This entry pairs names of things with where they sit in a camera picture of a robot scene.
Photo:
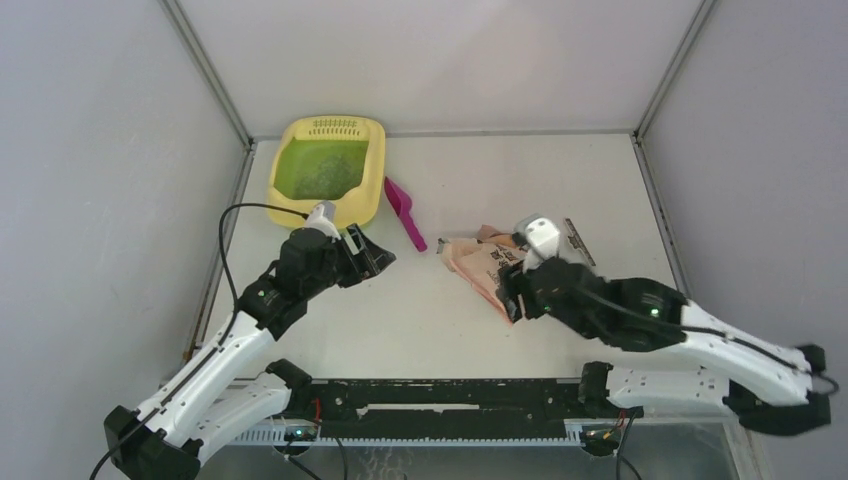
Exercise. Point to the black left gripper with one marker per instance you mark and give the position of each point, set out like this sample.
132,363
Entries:
373,260

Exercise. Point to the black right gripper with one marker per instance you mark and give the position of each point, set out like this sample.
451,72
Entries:
508,291

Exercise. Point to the peach cat litter bag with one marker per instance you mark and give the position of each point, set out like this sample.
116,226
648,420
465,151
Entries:
479,259

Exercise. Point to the magenta plastic scoop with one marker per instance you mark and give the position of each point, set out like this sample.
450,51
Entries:
401,203

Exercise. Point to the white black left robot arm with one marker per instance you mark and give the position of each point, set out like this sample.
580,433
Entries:
173,433

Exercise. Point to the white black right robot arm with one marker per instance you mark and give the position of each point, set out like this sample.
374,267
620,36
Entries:
706,365

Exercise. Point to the yellow green litter box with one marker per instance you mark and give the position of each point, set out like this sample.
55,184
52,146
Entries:
334,158

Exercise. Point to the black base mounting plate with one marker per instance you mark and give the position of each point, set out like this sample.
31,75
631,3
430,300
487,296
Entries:
493,407

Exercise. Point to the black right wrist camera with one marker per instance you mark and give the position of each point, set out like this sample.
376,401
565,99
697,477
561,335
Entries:
540,238

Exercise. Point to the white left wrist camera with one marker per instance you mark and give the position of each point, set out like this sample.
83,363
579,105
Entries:
321,218

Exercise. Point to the aluminium frame rail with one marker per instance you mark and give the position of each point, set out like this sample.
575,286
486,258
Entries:
669,393

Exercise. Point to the white slotted cable duct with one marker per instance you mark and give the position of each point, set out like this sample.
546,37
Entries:
302,434

